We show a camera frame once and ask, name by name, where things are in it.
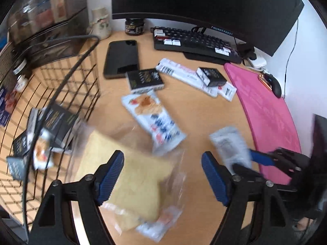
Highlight white biscuit snack packet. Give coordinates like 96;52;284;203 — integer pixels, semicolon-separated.
121;90;186;156

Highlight long white snack packet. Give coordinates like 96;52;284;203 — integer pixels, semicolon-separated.
156;58;237;102

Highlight bread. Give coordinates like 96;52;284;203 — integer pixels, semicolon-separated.
70;125;186;242

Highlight blue luncheon meat tin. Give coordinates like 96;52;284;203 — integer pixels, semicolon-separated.
0;86;17;127

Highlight black mechanical keyboard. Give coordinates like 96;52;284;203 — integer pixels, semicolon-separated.
151;27;242;64

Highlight black gold snack box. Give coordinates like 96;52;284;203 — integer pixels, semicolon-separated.
41;103;82;153

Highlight white ceramic figurine vase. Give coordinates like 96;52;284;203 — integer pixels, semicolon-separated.
91;7;111;40

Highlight rose gold clip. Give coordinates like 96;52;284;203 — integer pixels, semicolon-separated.
258;73;272;91

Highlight black jar gold label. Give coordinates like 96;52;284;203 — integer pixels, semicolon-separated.
125;18;145;36

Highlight pink desk mat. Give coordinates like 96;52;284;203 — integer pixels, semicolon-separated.
224;62;303;185

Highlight black computer mouse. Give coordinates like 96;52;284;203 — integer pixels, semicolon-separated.
264;73;282;98

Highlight black smartphone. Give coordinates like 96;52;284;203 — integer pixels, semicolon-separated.
103;40;139;80

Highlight black wire basket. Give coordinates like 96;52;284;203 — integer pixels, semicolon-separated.
1;35;100;240

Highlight dark acrylic drawer organizer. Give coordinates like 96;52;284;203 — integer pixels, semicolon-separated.
7;0;89;67

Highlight small white duck figurine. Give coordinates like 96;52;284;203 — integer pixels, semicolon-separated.
15;75;28;93

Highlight white power adapter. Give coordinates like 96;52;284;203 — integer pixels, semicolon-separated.
247;52;267;71

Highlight small black card box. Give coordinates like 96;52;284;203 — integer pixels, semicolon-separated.
196;67;227;87

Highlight small white sachet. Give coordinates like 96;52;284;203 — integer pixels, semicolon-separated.
209;126;252;175

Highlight person's right hand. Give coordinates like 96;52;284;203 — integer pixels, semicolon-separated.
293;217;314;232

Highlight black computer monitor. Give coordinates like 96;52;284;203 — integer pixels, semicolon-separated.
111;0;304;56

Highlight dark glass bottle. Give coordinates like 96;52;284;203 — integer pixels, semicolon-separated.
12;55;28;77

